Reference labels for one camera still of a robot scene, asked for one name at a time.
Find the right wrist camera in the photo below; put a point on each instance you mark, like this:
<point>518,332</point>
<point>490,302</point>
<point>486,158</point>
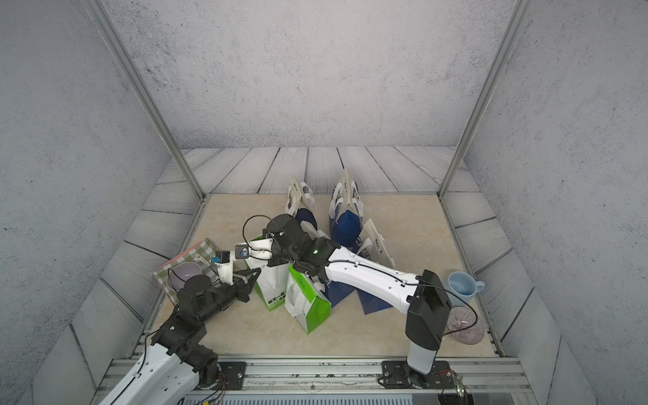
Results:
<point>242,252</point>

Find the green checkered cloth mat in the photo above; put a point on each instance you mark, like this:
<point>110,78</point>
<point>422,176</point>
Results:
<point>200,253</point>

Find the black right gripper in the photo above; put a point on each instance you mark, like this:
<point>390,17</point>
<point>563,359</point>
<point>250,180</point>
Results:
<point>270,231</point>

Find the blue white takeout bag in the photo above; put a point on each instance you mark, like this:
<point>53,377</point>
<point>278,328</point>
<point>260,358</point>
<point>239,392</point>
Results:
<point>337,292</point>

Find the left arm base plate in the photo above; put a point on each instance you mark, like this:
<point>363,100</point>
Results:
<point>228,376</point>

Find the dark navy takeaway bag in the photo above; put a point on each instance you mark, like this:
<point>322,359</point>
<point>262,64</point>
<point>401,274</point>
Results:
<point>300,203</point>

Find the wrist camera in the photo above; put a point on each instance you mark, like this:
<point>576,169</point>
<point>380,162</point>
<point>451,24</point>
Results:
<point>242,252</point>
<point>221,257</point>

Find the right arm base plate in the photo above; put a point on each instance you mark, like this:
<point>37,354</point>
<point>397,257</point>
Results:
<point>397,374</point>

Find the blue white bag lying right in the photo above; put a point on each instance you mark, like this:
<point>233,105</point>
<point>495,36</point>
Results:
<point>371,304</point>

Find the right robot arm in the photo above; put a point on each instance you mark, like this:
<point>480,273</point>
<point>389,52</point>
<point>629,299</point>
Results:
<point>421,298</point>

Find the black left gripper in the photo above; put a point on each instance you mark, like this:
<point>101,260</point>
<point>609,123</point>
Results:
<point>244,288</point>

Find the light blue mug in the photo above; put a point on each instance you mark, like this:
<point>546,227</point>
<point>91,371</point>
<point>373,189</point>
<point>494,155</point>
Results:
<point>462,288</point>

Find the lilac ceramic bowl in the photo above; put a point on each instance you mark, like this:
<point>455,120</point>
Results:
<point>181,273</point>

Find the blue bag standing rear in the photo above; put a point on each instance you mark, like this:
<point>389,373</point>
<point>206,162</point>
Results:
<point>346,211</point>

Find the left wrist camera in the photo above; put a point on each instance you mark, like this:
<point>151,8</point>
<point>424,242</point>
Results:
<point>221,257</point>

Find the green white takeout bag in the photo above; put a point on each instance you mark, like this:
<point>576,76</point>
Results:
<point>305,301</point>
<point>271,284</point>

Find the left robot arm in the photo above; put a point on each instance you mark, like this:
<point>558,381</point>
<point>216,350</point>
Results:
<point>175,363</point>

